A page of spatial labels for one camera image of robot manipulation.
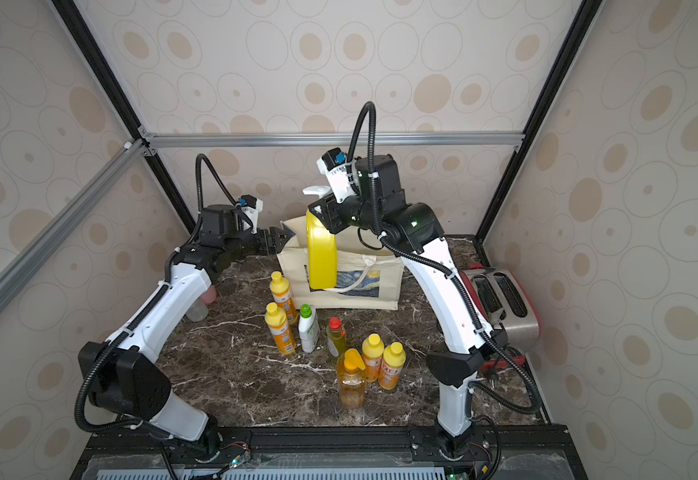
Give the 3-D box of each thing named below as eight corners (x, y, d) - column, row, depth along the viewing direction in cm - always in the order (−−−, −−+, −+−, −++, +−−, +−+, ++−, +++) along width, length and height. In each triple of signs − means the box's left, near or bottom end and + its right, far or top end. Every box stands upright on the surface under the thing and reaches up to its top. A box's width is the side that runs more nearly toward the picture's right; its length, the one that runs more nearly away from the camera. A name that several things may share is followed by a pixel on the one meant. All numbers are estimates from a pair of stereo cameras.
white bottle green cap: (305, 353, 91) (296, 323, 77) (307, 332, 96) (299, 300, 81) (318, 353, 91) (311, 323, 77) (319, 332, 96) (313, 300, 81)
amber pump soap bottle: (340, 409, 81) (335, 376, 61) (341, 387, 85) (337, 348, 65) (362, 409, 81) (365, 376, 61) (362, 387, 85) (365, 348, 65)
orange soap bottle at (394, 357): (379, 391, 84) (385, 359, 66) (378, 377, 87) (384, 342, 69) (395, 391, 84) (406, 359, 66) (394, 377, 87) (404, 342, 69)
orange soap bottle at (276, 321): (280, 355, 91) (263, 317, 73) (283, 342, 94) (266, 302, 76) (294, 355, 91) (280, 317, 73) (296, 342, 94) (283, 302, 76)
